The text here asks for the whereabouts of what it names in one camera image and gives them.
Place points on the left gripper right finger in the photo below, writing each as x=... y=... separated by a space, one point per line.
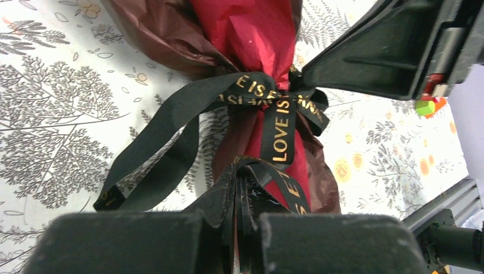
x=263 y=228

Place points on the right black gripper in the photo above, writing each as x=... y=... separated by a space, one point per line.
x=388 y=52

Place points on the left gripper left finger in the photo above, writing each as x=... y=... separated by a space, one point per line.
x=215 y=248

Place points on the flower bouquet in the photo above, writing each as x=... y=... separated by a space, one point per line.
x=238 y=55

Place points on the black gold-lettered ribbon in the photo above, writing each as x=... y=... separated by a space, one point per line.
x=211 y=125

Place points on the colourful block stack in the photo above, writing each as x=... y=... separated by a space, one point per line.
x=429 y=106

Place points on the floral patterned table mat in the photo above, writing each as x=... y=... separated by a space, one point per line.
x=74 y=93

